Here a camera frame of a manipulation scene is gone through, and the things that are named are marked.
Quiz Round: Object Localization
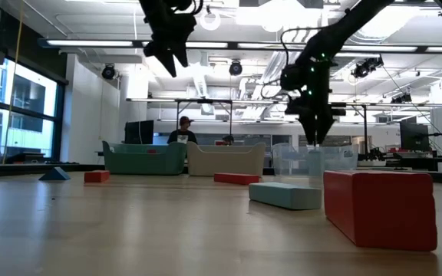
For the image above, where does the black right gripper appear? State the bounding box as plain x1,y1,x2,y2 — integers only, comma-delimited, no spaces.
285,90,337,146

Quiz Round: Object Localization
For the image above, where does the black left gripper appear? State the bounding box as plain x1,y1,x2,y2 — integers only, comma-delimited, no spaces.
138,0,199,79

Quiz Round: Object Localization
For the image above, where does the light teal cube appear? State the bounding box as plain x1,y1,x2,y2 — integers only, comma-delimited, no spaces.
306,148,324,178

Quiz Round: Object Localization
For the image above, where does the long light teal block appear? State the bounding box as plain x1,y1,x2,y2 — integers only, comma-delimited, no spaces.
248,182,323,211

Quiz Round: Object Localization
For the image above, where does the long red block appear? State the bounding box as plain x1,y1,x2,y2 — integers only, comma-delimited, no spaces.
213,172,261,186

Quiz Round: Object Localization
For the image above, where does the small red block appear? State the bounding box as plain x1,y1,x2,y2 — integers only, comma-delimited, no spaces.
84,169,111,184

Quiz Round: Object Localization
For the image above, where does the blue triangular block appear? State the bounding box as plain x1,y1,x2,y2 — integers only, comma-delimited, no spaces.
38,166,71,182

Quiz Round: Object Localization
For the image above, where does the clear plastic bin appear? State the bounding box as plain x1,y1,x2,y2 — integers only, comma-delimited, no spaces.
271,142,359,179

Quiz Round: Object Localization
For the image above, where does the black ceiling spotlight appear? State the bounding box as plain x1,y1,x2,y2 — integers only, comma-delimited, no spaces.
391,91,414,104
228,60,243,77
101,64,117,81
351,56,385,80

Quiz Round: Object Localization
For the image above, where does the black monitor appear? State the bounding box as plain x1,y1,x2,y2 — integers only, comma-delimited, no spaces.
124,120,155,146
399,121,430,153

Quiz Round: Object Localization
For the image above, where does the black overhead light bar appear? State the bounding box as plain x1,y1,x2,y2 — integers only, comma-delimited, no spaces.
38,37,442,54

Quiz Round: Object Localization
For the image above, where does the grey plastic bin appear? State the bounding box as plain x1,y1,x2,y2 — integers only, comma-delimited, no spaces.
186,141,267,178

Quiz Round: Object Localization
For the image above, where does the black background desk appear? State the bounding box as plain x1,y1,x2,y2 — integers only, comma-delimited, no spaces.
384,155,442,173

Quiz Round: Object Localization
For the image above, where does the green plastic bin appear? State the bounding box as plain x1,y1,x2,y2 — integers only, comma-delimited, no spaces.
102,140,187,176

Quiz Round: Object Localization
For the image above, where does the large window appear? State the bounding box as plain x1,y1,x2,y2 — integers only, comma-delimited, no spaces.
0,57,68,164

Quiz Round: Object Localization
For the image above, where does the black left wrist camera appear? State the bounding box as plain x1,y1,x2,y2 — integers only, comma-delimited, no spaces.
143,40,157,58

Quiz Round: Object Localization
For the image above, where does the white ring lamp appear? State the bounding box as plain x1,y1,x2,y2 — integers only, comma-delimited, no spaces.
199,9,223,32

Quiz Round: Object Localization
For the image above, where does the black metal gantry frame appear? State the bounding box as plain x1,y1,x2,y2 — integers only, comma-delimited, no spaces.
174,98,234,145
330,101,368,154

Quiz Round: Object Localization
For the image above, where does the yellow cable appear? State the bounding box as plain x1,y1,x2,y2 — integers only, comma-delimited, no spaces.
1,0,25,164

